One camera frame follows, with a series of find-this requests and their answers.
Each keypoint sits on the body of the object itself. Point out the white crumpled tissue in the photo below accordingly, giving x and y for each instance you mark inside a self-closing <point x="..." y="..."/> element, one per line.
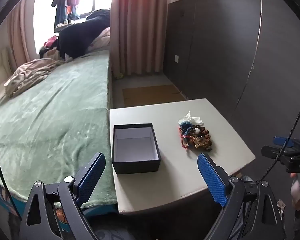
<point x="196" y="120"/>

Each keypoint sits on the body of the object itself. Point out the black cardboard box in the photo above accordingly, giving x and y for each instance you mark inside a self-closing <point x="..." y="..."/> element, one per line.
<point x="134" y="166"/>

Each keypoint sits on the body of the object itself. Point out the narrow pink curtain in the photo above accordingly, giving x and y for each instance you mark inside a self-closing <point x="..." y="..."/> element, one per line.
<point x="19" y="35"/>

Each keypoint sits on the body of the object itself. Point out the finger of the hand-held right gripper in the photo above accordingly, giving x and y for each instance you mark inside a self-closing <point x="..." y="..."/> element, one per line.
<point x="281" y="140"/>
<point x="272" y="151"/>

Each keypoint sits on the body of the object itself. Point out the pale floral quilt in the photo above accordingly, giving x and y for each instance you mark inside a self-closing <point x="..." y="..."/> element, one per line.
<point x="102" y="38"/>

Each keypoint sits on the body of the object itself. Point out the white wall socket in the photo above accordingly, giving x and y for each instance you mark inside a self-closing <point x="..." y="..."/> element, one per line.
<point x="177" y="58"/>

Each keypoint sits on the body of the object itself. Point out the hanging clothes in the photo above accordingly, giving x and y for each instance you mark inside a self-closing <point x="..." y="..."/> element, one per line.
<point x="64" y="0"/>

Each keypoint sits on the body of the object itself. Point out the red and pink clothes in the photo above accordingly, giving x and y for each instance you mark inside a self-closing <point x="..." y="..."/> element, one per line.
<point x="51" y="42"/>

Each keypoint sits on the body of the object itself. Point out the black cloth pile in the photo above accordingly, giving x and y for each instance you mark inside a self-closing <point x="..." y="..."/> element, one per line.
<point x="79" y="35"/>

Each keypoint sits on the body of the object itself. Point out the wide pink curtain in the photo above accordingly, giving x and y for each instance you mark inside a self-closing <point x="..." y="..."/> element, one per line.
<point x="140" y="30"/>

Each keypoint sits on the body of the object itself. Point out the beige crumpled cloth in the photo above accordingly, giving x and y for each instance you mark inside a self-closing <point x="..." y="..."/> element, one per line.
<point x="27" y="77"/>

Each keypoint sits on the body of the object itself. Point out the green blanket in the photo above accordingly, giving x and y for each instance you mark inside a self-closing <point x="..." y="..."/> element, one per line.
<point x="52" y="120"/>

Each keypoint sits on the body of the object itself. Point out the white bedside table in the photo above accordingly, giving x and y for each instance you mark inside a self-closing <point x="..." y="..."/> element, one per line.
<point x="170" y="185"/>

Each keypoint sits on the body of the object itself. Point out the pile of jewelry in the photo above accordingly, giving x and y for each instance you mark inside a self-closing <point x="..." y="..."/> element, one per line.
<point x="197" y="140"/>

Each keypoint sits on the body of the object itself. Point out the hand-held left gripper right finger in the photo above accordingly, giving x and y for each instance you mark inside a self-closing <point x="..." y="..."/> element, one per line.
<point x="212" y="177"/>

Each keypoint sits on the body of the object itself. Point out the dark grey wardrobe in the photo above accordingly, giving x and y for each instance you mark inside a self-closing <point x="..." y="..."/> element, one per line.
<point x="227" y="55"/>

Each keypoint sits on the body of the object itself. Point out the small yellow-green object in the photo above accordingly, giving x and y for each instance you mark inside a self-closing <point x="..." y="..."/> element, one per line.
<point x="119" y="74"/>

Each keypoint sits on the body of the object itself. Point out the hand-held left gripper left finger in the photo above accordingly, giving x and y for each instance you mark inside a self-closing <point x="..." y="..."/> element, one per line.
<point x="89" y="180"/>

